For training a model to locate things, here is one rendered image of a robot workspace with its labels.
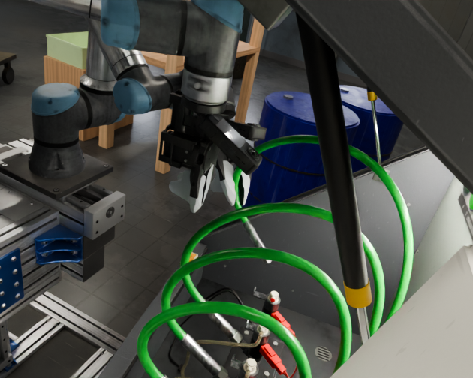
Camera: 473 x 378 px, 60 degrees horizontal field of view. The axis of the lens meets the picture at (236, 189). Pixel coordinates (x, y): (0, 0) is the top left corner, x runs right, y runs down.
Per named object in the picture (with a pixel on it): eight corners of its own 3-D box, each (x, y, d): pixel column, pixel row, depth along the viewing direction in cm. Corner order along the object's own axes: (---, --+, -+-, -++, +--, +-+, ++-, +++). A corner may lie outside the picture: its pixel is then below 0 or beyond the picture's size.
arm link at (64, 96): (23, 130, 113) (19, 82, 107) (68, 121, 123) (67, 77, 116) (48, 148, 108) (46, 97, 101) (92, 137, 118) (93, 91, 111)
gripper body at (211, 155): (176, 148, 75) (185, 84, 69) (220, 163, 73) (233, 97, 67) (157, 164, 68) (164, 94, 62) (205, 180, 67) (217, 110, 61)
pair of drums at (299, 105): (375, 205, 358) (418, 103, 312) (318, 278, 260) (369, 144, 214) (296, 170, 389) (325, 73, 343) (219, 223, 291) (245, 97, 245)
